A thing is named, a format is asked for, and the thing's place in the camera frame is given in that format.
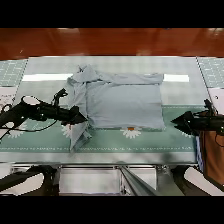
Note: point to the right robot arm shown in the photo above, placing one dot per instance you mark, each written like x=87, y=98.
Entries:
x=213, y=122

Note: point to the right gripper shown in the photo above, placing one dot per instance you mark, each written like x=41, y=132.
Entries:
x=190, y=122

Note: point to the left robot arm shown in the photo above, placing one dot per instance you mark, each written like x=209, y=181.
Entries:
x=23, y=111

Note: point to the pale grey-blue shirt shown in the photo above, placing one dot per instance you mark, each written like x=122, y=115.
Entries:
x=130, y=103

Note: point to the blue garment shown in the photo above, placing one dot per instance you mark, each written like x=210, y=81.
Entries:
x=199, y=153

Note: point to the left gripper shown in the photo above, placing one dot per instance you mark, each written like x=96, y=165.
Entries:
x=71, y=115

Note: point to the silver frame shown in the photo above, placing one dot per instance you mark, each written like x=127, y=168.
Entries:
x=100, y=178

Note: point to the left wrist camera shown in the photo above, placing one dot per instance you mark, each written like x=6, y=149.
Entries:
x=60, y=94

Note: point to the brown garment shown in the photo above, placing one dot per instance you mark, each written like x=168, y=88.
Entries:
x=213, y=156

